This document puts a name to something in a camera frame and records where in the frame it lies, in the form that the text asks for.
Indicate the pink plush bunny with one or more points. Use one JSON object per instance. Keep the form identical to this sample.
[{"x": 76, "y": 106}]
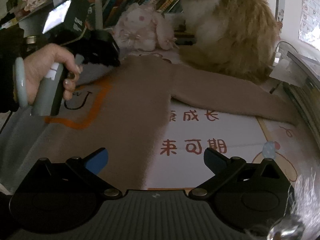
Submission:
[{"x": 140, "y": 27}]

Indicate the white fluffy trim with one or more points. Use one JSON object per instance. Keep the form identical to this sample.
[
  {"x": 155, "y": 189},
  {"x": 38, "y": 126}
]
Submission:
[{"x": 307, "y": 195}]

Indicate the beige sweater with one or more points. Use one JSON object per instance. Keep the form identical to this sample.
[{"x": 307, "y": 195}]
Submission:
[{"x": 140, "y": 100}]

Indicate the fluffy cream cat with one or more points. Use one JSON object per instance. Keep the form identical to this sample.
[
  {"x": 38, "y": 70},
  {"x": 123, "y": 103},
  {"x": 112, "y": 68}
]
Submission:
[{"x": 232, "y": 30}]

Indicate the person's left hand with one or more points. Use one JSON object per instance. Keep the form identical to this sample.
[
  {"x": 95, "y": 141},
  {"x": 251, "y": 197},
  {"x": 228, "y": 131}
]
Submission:
[{"x": 42, "y": 60}]

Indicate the wall chart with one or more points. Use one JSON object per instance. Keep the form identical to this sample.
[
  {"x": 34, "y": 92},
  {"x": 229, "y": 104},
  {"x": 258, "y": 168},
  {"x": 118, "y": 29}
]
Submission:
[{"x": 310, "y": 10}]

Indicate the white charger plug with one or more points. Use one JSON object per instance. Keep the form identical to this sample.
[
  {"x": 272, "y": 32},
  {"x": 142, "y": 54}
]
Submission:
[{"x": 277, "y": 55}]

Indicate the shiny metal ball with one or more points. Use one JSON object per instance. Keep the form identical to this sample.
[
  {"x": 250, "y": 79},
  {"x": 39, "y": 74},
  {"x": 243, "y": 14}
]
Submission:
[{"x": 287, "y": 228}]

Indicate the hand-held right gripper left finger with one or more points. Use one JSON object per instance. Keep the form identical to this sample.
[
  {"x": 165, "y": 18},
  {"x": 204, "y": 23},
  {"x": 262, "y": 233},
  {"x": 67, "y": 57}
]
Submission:
[{"x": 96, "y": 160}]

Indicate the metal cup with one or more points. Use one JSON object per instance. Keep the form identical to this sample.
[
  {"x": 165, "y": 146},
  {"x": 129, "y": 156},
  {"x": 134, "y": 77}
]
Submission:
[{"x": 30, "y": 40}]

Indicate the pale green bangle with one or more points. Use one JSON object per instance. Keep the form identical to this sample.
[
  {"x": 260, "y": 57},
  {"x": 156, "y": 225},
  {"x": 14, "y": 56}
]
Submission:
[{"x": 20, "y": 80}]

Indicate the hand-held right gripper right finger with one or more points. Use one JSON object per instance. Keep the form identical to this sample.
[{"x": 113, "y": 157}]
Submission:
[{"x": 213, "y": 160}]

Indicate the row of books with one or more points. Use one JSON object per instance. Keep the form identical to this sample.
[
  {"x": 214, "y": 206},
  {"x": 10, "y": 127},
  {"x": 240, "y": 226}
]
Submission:
[{"x": 120, "y": 5}]

